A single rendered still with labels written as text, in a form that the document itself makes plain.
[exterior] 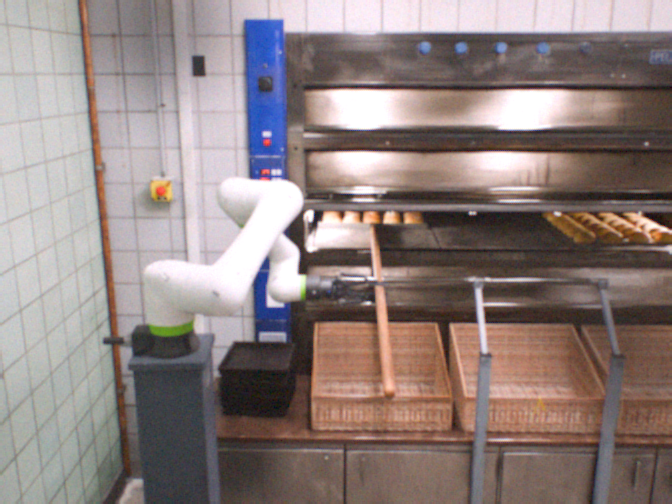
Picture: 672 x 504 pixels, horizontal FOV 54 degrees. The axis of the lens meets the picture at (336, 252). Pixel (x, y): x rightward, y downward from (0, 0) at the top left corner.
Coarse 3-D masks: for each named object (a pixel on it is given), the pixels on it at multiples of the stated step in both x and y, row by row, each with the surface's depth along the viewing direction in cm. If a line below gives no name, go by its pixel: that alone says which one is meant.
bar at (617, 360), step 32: (480, 288) 255; (480, 320) 248; (608, 320) 247; (480, 352) 242; (480, 384) 242; (608, 384) 243; (480, 416) 245; (608, 416) 244; (480, 448) 249; (608, 448) 248; (480, 480) 253; (608, 480) 251
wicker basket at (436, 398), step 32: (320, 352) 297; (352, 352) 297; (416, 352) 297; (320, 384) 296; (352, 384) 296; (416, 384) 296; (448, 384) 261; (320, 416) 269; (352, 416) 269; (384, 416) 269; (416, 416) 258; (448, 416) 258
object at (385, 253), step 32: (320, 256) 293; (352, 256) 293; (384, 256) 292; (416, 256) 292; (448, 256) 291; (480, 256) 291; (512, 256) 291; (544, 256) 290; (576, 256) 290; (608, 256) 290; (640, 256) 289
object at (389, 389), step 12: (372, 228) 320; (372, 240) 299; (372, 252) 282; (384, 300) 223; (384, 312) 211; (384, 324) 201; (384, 336) 192; (384, 348) 184; (384, 360) 177; (384, 372) 170; (384, 384) 164
